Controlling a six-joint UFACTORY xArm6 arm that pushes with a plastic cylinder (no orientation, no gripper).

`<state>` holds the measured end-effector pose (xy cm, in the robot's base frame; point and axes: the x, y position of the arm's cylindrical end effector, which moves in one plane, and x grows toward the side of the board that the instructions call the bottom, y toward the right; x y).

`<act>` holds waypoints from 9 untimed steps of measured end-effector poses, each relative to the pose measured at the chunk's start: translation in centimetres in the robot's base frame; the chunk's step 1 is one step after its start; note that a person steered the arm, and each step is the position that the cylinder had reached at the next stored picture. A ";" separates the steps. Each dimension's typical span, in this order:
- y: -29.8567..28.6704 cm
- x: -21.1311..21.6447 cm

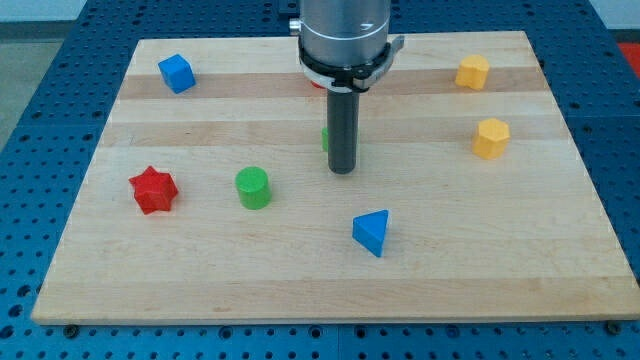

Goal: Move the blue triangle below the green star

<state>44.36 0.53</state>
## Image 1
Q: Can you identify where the black clamp collar mount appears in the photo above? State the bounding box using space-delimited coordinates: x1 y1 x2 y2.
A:
298 35 405 93

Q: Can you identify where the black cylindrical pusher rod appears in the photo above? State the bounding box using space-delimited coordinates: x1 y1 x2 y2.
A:
327 91 359 174

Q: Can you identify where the blue triangle block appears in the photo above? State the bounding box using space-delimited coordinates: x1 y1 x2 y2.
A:
352 209 389 258

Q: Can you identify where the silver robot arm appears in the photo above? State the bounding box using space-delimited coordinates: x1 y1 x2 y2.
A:
290 0 405 174

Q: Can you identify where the green star block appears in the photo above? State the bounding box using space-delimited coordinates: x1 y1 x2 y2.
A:
321 127 329 152

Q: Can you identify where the red star block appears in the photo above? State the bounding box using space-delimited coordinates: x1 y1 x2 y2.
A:
129 166 179 215

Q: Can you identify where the green cylinder block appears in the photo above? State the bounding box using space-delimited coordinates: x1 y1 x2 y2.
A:
235 166 272 210

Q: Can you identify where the yellow pentagon block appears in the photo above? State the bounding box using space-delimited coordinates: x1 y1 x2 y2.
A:
455 54 490 90

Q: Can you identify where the yellow hexagon block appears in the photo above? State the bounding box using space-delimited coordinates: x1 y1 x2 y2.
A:
472 118 510 160

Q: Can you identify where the wooden board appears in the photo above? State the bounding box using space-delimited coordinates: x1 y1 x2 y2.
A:
32 31 639 325

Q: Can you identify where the blue cube block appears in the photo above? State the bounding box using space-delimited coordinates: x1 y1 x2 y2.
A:
158 54 196 94

